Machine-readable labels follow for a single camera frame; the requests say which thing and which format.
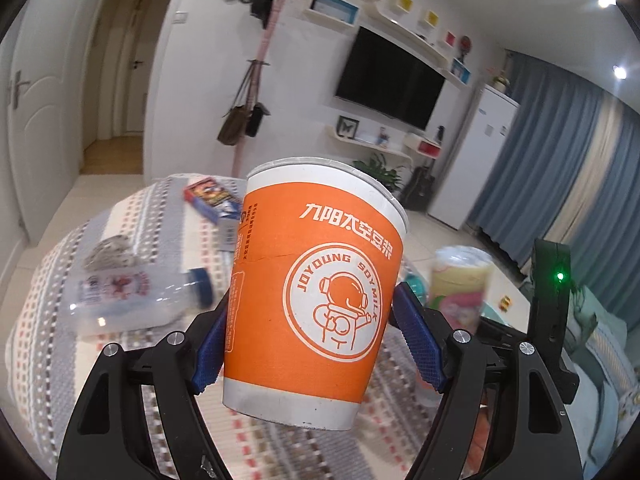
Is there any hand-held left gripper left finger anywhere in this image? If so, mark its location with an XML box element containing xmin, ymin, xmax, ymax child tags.
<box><xmin>56</xmin><ymin>294</ymin><xmax>236</xmax><ymax>480</ymax></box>

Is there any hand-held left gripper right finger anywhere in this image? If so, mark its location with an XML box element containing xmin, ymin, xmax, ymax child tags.
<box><xmin>392</xmin><ymin>282</ymin><xmax>585</xmax><ymax>480</ymax></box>

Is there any yellow plastic drink cup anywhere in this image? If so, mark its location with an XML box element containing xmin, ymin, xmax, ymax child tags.
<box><xmin>427</xmin><ymin>245</ymin><xmax>496</xmax><ymax>331</ymax></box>

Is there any clear plastic bottle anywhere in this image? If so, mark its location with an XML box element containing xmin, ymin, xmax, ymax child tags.
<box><xmin>67</xmin><ymin>267</ymin><xmax>216</xmax><ymax>338</ymax></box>

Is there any orange paper cup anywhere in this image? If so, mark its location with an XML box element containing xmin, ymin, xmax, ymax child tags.
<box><xmin>222</xmin><ymin>159</ymin><xmax>410</xmax><ymax>431</ymax></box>

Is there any grey patterned wrapper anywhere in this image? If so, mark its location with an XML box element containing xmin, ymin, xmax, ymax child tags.
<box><xmin>82</xmin><ymin>235</ymin><xmax>141</xmax><ymax>273</ymax></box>

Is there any blue and red snack box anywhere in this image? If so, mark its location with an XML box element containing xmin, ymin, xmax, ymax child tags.
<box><xmin>182</xmin><ymin>176</ymin><xmax>246</xmax><ymax>226</ymax></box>

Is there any teal sofa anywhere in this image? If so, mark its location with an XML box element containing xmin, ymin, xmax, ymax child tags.
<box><xmin>520</xmin><ymin>275</ymin><xmax>640</xmax><ymax>461</ymax></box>

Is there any blue curtain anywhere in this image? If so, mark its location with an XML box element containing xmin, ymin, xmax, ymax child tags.
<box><xmin>570</xmin><ymin>105</ymin><xmax>640</xmax><ymax>311</ymax></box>
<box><xmin>465</xmin><ymin>52</ymin><xmax>606</xmax><ymax>261</ymax></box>

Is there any cream curtain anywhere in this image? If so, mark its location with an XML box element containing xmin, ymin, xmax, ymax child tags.
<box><xmin>545</xmin><ymin>105</ymin><xmax>636</xmax><ymax>266</ymax></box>

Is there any black guitar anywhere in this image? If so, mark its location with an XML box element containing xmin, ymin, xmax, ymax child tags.
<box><xmin>400</xmin><ymin>165</ymin><xmax>436</xmax><ymax>212</ymax></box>

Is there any striped blanket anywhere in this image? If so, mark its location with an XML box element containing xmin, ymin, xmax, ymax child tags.
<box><xmin>5</xmin><ymin>174</ymin><xmax>451</xmax><ymax>480</ymax></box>

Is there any green potted plant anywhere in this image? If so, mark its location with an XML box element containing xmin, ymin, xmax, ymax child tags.
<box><xmin>352</xmin><ymin>154</ymin><xmax>406</xmax><ymax>196</ymax></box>

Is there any white refrigerator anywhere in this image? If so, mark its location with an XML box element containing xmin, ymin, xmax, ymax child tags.
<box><xmin>427</xmin><ymin>84</ymin><xmax>521</xmax><ymax>231</ymax></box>

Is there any brown hanging bag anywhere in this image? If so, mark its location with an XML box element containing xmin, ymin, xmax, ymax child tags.
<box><xmin>217</xmin><ymin>105</ymin><xmax>251</xmax><ymax>146</ymax></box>

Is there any black hanging bag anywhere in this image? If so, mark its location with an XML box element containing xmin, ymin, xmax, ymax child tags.
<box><xmin>245</xmin><ymin>101</ymin><xmax>268</xmax><ymax>137</ymax></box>

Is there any white room door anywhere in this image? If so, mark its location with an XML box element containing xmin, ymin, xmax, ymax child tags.
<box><xmin>7</xmin><ymin>0</ymin><xmax>106</xmax><ymax>266</ymax></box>

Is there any black flat television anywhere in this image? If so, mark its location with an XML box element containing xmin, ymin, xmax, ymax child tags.
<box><xmin>334</xmin><ymin>26</ymin><xmax>446</xmax><ymax>132</ymax></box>

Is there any white hallway door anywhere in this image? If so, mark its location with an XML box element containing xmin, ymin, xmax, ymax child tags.
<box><xmin>117</xmin><ymin>0</ymin><xmax>151</xmax><ymax>136</ymax></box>

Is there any pink coat stand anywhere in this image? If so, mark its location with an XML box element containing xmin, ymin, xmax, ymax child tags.
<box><xmin>232</xmin><ymin>0</ymin><xmax>321</xmax><ymax>178</ymax></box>

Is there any blue framed picture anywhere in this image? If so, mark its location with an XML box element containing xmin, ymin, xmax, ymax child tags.
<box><xmin>310</xmin><ymin>0</ymin><xmax>360</xmax><ymax>23</ymax></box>

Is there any curved white wall shelf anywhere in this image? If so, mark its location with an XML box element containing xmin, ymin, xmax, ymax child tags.
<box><xmin>322</xmin><ymin>127</ymin><xmax>442</xmax><ymax>166</ymax></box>

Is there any silver door handle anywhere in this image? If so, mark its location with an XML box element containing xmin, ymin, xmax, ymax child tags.
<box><xmin>9</xmin><ymin>71</ymin><xmax>28</xmax><ymax>108</ymax></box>

